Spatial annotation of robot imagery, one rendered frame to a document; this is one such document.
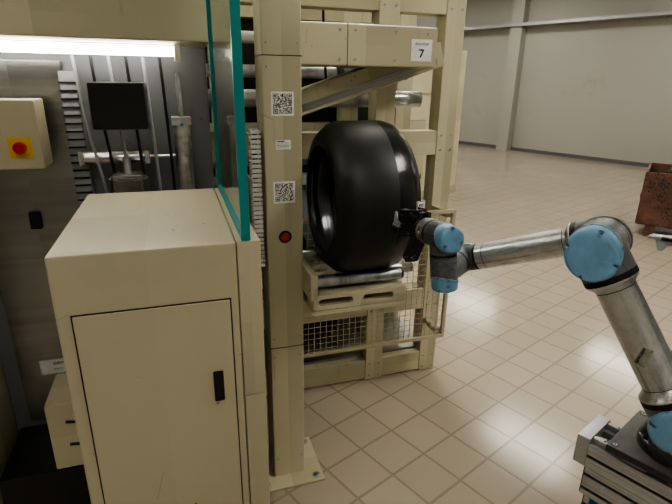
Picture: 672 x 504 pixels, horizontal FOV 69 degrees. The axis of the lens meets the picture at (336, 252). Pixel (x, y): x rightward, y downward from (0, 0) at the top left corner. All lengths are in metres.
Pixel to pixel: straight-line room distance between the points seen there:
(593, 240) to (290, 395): 1.31
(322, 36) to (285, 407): 1.43
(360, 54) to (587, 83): 10.62
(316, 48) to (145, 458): 1.45
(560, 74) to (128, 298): 12.09
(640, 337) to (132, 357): 1.07
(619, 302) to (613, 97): 11.06
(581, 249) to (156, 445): 1.03
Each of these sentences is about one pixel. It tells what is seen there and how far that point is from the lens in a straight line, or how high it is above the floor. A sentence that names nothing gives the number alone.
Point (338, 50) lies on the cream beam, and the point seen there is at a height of 1.69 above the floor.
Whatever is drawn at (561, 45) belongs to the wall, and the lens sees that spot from 12.77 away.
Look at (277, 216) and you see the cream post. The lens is 1.72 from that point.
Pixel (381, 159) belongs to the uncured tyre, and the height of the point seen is 1.34.
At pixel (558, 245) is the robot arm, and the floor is 1.20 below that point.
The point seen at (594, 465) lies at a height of 0.60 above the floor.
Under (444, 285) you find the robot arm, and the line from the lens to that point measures 1.37.
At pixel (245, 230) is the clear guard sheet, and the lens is 1.02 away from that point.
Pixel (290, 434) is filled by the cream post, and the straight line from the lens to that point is 2.16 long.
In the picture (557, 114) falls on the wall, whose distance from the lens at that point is 12.69.
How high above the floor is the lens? 1.58
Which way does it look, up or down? 19 degrees down
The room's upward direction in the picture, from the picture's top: 1 degrees clockwise
